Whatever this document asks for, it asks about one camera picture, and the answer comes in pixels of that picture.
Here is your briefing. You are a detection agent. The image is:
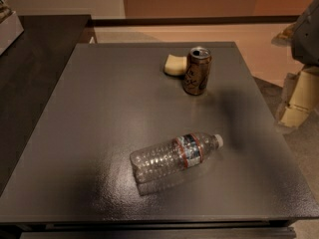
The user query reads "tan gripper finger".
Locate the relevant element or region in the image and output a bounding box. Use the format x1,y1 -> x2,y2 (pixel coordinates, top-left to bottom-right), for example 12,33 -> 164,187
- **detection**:
276,66 -> 319,128
271,24 -> 295,46

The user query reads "clear plastic water bottle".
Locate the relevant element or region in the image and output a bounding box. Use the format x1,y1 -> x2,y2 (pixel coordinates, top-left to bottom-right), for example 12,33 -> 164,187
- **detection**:
130,132 -> 223,184

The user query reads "brown soda can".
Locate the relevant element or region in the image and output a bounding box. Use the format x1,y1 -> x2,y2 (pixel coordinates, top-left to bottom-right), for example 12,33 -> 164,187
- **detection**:
182,46 -> 212,96

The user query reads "yellow sponge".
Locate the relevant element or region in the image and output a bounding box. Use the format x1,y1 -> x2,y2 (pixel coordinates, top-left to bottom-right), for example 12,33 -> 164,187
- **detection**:
163,55 -> 187,76

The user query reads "white box with items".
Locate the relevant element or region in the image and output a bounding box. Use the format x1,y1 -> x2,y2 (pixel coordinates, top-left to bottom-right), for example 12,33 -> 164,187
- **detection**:
0,0 -> 24,55

